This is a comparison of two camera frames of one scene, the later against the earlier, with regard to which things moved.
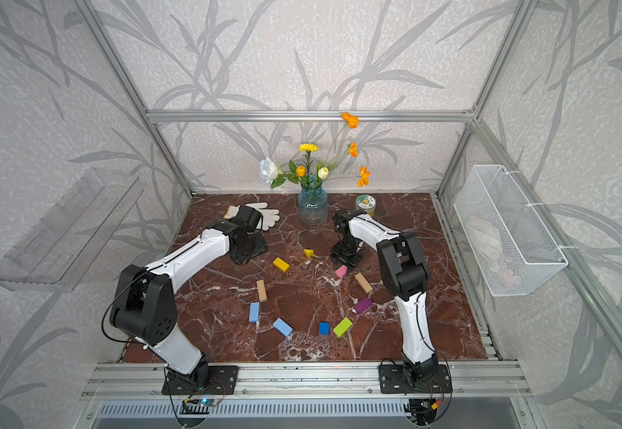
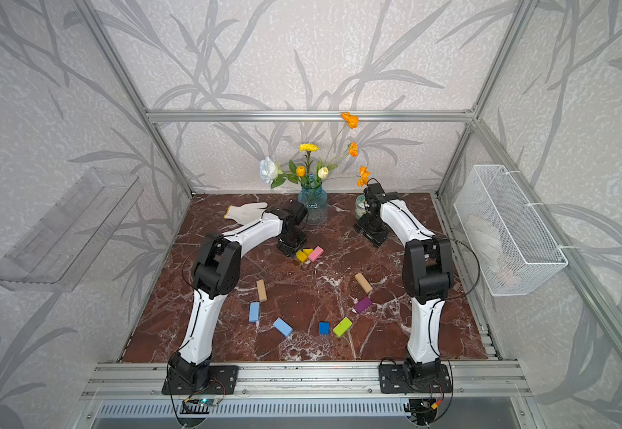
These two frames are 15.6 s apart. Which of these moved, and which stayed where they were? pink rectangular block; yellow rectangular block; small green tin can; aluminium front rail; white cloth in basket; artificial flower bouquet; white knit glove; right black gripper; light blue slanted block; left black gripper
Moved: left black gripper; right black gripper; yellow rectangular block; pink rectangular block
Stayed: white knit glove; aluminium front rail; white cloth in basket; small green tin can; artificial flower bouquet; light blue slanted block
